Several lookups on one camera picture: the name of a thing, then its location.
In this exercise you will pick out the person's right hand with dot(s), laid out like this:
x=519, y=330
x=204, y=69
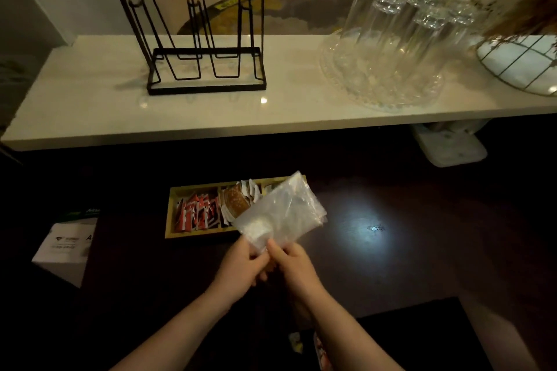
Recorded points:
x=300, y=273

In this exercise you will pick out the person's left hand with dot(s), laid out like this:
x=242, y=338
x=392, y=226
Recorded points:
x=235, y=273

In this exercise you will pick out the person's left thumb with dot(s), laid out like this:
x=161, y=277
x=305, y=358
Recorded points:
x=256, y=252

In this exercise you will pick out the person's right thumb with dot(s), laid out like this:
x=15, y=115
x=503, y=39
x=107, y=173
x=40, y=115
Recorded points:
x=276, y=251

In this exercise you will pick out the clear plastic bag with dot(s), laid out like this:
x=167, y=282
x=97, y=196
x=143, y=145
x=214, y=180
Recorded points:
x=283, y=210

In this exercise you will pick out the person's left forearm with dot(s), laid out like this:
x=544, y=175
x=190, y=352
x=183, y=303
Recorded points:
x=174, y=336

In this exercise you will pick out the person's right forearm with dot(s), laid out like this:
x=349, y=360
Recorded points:
x=343, y=333

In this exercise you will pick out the brown sachet packets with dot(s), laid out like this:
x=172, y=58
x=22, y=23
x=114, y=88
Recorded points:
x=236, y=203

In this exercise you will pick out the white sachet packets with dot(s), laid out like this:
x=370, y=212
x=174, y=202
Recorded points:
x=253, y=190

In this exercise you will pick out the row of red sachets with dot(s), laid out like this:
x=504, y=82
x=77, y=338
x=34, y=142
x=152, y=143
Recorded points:
x=196, y=212

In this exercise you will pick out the wooden sachet tray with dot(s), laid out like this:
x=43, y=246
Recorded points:
x=172, y=214

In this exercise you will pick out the round clear glass tray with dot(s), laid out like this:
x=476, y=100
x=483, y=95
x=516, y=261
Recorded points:
x=348, y=75

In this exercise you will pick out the white cardboard box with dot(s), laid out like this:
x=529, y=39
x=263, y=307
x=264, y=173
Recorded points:
x=61, y=249

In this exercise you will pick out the group of clear drinking glasses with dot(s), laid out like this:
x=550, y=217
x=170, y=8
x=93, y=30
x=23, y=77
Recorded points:
x=404, y=36

